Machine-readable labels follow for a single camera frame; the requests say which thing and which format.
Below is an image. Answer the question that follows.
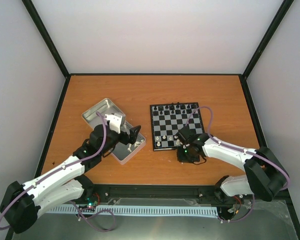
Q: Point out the purple cable on base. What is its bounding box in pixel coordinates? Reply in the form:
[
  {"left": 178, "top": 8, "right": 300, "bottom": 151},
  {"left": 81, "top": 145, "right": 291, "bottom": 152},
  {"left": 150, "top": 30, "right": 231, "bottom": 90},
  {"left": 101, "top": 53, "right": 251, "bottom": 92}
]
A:
[{"left": 69, "top": 199, "right": 117, "bottom": 232}]

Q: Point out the pink tin box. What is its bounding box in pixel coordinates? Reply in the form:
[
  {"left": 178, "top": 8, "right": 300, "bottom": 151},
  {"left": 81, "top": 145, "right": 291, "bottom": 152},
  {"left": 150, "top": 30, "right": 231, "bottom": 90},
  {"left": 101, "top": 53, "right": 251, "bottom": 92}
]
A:
[{"left": 111, "top": 133, "right": 146, "bottom": 165}]

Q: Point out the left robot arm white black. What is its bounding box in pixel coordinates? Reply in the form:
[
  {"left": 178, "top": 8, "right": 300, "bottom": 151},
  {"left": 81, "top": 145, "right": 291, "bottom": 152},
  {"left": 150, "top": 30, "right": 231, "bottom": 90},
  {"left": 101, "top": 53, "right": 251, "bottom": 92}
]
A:
[{"left": 0, "top": 123, "right": 141, "bottom": 234}]

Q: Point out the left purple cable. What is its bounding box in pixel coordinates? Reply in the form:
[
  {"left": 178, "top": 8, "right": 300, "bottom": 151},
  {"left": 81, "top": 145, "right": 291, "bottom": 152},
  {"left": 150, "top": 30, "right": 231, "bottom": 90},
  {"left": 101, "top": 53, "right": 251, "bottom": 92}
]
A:
[{"left": 0, "top": 111, "right": 108, "bottom": 231}]

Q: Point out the gold tin lid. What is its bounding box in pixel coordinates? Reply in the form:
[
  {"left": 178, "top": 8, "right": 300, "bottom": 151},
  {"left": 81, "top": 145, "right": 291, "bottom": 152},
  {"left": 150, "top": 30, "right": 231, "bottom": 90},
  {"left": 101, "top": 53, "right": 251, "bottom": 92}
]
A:
[{"left": 81, "top": 98, "right": 126, "bottom": 129}]

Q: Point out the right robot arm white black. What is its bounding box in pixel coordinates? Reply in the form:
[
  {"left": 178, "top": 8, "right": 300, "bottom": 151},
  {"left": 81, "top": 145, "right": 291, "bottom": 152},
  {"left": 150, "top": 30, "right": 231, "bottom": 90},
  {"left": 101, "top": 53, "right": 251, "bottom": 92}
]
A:
[{"left": 175, "top": 126, "right": 290, "bottom": 203}]

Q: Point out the black white chess board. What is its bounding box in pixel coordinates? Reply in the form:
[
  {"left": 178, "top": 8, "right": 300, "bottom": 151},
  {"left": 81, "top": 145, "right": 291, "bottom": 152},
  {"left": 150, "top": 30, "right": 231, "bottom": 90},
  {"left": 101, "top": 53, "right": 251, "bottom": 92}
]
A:
[{"left": 149, "top": 102, "right": 205, "bottom": 151}]

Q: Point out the small circuit board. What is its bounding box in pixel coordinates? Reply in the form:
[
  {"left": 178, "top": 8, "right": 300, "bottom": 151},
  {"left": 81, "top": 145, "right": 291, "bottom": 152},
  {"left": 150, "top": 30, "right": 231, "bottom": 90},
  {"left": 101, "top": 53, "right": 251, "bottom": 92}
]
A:
[{"left": 78, "top": 193, "right": 100, "bottom": 214}]

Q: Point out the light blue cable duct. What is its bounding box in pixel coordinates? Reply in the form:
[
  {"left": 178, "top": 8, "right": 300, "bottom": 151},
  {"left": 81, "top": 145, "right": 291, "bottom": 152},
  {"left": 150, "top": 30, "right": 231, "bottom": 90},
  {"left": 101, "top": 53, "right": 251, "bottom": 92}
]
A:
[{"left": 47, "top": 204, "right": 220, "bottom": 219}]

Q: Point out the black frame rail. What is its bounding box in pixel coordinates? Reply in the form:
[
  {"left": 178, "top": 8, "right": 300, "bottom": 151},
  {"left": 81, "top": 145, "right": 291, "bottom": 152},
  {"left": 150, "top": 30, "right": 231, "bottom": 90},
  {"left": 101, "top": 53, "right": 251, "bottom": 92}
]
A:
[{"left": 93, "top": 184, "right": 219, "bottom": 205}]

